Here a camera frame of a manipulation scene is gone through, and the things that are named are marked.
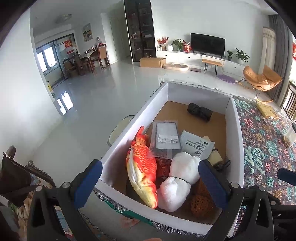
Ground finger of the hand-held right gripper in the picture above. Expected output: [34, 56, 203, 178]
[277, 168, 296, 186]
[269, 196, 296, 232]

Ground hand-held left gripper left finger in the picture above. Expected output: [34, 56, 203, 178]
[27, 159, 103, 241]

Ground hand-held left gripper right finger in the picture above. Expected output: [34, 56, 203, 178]
[198, 159, 275, 241]

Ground brown sponge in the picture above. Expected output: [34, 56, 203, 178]
[191, 178, 216, 217]

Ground cream cloth bag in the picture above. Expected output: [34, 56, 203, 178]
[207, 137, 225, 165]

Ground white soft cloth bundle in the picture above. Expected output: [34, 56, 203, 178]
[169, 151, 201, 184]
[157, 176, 192, 212]

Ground white wet wipes packet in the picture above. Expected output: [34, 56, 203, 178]
[180, 130, 215, 161]

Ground white cardboard box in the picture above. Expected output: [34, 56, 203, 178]
[94, 81, 245, 235]

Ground red patterned cloth roll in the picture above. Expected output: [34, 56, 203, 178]
[154, 158, 173, 179]

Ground orange fish plush toy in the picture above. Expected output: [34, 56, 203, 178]
[126, 126, 159, 209]

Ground grey cloth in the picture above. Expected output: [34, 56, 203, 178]
[149, 120, 181, 160]

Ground black cloth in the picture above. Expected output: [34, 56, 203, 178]
[187, 103, 213, 121]

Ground patterned woven blanket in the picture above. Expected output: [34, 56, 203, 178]
[76, 80, 296, 241]

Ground clear jar with black lid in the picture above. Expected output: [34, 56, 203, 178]
[282, 122, 296, 149]

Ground flat yellow cardboard box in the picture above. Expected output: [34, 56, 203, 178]
[256, 102, 280, 120]

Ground wooden railed crib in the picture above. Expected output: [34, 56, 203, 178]
[282, 81, 296, 121]

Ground round purple floor mat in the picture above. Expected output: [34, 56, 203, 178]
[217, 74, 238, 82]

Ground grey curtain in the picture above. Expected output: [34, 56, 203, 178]
[268, 14, 293, 102]

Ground wooden dining chair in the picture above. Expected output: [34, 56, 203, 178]
[97, 44, 111, 69]
[63, 58, 77, 77]

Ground wooden bench with hairpin legs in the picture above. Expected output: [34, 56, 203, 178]
[201, 59, 224, 76]

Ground oval cat scratcher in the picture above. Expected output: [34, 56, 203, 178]
[163, 63, 189, 73]

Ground wooden dining table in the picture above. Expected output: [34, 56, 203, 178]
[75, 50, 102, 73]

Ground covered standing air conditioner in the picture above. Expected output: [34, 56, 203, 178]
[258, 27, 277, 75]

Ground large green potted plant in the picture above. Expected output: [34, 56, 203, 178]
[234, 47, 250, 65]

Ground white television cabinet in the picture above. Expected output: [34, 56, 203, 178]
[156, 51, 249, 75]

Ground glass sliding balcony door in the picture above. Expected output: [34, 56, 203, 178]
[35, 34, 77, 80]

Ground brown cardboard box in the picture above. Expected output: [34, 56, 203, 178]
[139, 57, 166, 68]

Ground black flat television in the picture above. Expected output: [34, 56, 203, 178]
[190, 33, 226, 56]

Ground red flowers in vase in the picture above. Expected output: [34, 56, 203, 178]
[157, 37, 169, 51]

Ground dark glass display cabinet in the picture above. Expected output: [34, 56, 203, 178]
[123, 0, 157, 65]

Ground flat ceiling lamp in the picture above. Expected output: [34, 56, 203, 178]
[55, 14, 73, 24]

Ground dark brown chain handbag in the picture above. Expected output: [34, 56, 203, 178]
[0, 146, 37, 202]

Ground framed landscape wall painting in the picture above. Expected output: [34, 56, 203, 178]
[83, 23, 92, 42]

